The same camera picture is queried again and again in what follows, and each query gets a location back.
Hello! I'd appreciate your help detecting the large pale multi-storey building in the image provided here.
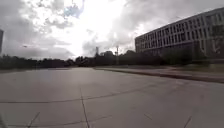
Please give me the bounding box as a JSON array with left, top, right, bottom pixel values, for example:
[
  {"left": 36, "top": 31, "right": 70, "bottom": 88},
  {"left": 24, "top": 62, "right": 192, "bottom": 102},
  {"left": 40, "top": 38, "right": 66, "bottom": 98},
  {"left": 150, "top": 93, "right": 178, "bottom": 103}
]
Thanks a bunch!
[{"left": 134, "top": 7, "right": 224, "bottom": 61}]

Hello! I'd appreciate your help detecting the tall pole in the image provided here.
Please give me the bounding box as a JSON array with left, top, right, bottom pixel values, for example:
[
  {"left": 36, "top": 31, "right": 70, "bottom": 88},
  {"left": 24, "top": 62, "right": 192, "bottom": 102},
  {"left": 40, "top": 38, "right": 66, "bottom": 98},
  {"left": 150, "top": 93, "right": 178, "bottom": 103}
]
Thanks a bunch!
[{"left": 115, "top": 45, "right": 120, "bottom": 66}]

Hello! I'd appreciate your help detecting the row of dark trees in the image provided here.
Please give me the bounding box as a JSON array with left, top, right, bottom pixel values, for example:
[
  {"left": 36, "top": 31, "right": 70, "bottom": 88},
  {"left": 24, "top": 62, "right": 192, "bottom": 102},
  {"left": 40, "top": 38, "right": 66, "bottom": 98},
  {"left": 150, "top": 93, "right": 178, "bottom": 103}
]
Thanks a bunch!
[{"left": 0, "top": 49, "right": 214, "bottom": 70}]

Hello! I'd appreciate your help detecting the grey concrete slab pavement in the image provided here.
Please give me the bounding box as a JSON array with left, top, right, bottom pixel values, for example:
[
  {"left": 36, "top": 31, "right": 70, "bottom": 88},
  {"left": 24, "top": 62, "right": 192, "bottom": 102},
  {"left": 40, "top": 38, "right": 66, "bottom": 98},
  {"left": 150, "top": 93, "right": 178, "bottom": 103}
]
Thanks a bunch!
[{"left": 0, "top": 67, "right": 224, "bottom": 128}]

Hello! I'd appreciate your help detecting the dark kerb edge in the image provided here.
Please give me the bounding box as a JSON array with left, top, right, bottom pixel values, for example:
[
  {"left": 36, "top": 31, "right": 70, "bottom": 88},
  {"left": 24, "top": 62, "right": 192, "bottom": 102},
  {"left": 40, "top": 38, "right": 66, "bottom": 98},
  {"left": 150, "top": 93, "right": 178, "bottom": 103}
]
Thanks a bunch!
[{"left": 94, "top": 67, "right": 224, "bottom": 84}]

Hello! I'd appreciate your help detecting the grass verge strip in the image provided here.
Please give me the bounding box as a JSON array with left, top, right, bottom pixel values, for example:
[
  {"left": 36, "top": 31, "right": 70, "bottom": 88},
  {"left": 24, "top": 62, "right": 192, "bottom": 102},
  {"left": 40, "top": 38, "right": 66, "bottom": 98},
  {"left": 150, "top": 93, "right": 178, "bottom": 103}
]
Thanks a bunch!
[{"left": 94, "top": 63, "right": 224, "bottom": 75}]

